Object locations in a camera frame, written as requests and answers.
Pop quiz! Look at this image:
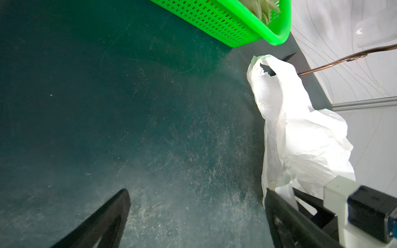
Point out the bronze scroll hanger stand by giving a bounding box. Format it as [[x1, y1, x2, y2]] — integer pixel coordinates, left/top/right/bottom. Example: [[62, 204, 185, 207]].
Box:
[[296, 44, 397, 77]]

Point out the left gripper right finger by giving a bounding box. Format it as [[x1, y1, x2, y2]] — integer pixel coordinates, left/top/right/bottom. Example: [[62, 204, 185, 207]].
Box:
[[264, 189, 341, 248]]

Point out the white plastic bag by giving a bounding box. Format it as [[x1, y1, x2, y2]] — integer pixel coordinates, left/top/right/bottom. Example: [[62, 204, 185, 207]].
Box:
[[247, 55, 355, 207]]

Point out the green table mat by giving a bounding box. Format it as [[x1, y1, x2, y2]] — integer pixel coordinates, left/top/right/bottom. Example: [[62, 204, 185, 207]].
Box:
[[0, 0, 332, 248]]

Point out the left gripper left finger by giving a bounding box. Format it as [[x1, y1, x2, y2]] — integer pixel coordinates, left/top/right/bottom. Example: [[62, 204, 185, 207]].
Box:
[[53, 189, 131, 248]]

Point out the green plastic basket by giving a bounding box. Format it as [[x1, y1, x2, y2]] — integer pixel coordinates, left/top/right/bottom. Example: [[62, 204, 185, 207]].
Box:
[[153, 1, 292, 48]]

